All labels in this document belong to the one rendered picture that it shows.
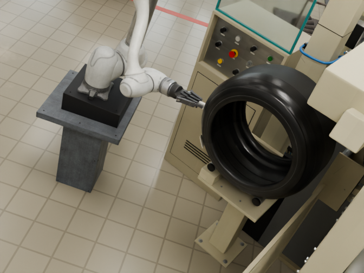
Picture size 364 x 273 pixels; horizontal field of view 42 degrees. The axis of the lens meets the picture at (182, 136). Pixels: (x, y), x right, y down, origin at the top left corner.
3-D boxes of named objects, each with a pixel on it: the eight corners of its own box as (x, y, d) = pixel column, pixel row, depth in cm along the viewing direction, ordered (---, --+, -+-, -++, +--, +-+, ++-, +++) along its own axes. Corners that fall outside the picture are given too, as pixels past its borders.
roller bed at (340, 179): (326, 176, 254) (354, 136, 235) (351, 193, 248) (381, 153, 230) (311, 194, 240) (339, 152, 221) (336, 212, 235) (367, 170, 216)
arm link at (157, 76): (168, 92, 251) (152, 97, 241) (146, 80, 258) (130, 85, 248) (172, 73, 246) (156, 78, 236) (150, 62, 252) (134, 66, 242)
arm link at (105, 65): (78, 75, 276) (85, 43, 262) (103, 69, 288) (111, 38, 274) (94, 91, 269) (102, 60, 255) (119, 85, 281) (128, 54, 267)
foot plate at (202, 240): (216, 220, 331) (217, 219, 330) (247, 245, 322) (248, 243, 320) (194, 241, 312) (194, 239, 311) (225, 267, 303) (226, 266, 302)
